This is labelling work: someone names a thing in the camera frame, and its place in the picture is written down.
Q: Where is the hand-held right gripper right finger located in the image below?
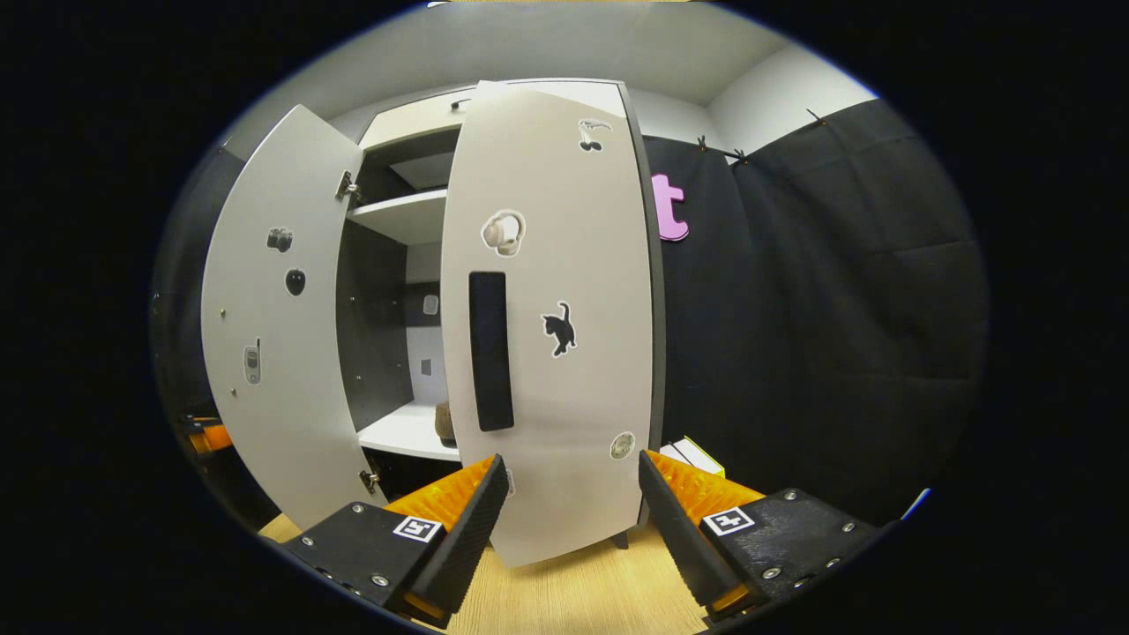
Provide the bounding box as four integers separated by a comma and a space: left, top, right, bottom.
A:
637, 450, 885, 625

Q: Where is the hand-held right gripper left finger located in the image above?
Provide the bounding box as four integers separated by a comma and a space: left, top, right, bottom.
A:
278, 454, 511, 629

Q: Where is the white shoe cabinet door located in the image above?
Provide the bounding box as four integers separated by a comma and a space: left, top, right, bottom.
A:
200, 103, 390, 531
440, 80, 656, 568

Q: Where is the white shoe cabinet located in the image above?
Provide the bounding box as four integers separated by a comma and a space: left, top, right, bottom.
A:
335, 78, 668, 553

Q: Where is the white cabinet shelf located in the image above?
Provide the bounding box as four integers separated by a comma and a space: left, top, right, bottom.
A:
346, 188, 450, 247
356, 401, 462, 463

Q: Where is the white cabinet drawer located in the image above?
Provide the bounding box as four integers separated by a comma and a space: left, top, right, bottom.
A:
359, 86, 482, 152

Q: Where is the yellow book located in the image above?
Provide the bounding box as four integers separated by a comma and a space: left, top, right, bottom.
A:
683, 435, 727, 478

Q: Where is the black door handle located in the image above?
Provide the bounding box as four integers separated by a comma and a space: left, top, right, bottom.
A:
467, 271, 516, 434

